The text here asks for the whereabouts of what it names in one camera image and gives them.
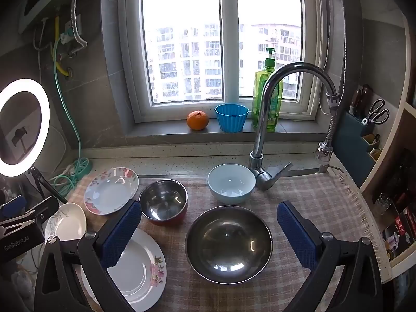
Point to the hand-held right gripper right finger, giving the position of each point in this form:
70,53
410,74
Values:
297,237

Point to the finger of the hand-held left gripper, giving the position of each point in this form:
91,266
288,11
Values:
41,209

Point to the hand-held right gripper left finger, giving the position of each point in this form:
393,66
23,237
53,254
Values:
122,234

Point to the small white plate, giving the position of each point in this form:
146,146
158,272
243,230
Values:
70,221

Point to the large white floral plate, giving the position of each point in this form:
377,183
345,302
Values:
143,266

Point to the floral light blue deep plate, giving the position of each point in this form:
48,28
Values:
110,188

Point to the red steel bowl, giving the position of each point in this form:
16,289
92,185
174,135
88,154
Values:
162,201

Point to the large steel bowl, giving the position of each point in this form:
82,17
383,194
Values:
229,243

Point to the light blue ceramic bowl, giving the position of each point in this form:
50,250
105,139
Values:
231,182

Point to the black tripod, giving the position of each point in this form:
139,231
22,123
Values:
44,183

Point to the white plug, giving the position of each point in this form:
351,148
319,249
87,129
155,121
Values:
68,170

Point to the pink plaid cloth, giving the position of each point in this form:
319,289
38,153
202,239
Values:
312,191

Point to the white plastic board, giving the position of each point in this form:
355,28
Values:
58,149

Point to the chrome pull-out sprayer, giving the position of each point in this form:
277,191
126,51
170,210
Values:
324,151

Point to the glass cups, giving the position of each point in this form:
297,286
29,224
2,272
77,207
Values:
383,203

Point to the chrome faucet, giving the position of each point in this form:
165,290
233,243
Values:
260,143

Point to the red and black box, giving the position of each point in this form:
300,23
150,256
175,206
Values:
401,230

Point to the dark teal knife holder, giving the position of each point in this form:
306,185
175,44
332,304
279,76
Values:
349,143

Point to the blue fluted cup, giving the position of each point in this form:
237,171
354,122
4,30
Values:
231,118

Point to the orange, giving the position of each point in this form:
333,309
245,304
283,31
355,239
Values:
197,120

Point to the green dish soap bottle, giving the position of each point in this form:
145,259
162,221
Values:
260,104

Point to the yellow gas pipe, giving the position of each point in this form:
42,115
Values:
60,65

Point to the wooden shelf unit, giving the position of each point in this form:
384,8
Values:
395,126

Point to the scissors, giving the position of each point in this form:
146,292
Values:
377,112

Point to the window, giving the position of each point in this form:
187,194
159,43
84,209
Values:
227,39

